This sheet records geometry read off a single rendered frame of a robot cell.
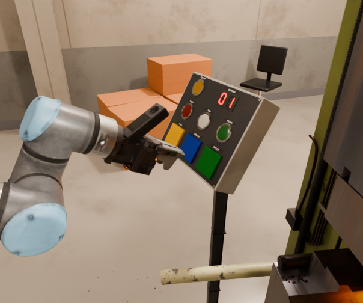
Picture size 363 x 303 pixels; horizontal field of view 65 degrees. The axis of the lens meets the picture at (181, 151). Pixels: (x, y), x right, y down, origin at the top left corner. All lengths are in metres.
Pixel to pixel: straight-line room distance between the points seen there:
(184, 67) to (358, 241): 2.80
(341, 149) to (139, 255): 1.57
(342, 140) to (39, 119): 0.52
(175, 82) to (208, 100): 2.25
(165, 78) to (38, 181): 2.62
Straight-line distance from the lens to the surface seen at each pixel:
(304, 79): 4.97
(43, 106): 0.57
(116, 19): 3.69
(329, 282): 0.64
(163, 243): 1.98
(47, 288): 1.91
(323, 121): 0.85
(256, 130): 0.79
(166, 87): 3.11
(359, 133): 0.50
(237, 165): 0.80
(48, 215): 0.49
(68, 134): 0.58
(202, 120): 0.89
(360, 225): 0.52
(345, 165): 0.53
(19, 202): 0.50
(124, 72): 3.77
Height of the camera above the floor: 1.43
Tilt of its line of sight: 29 degrees down
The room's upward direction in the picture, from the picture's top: straight up
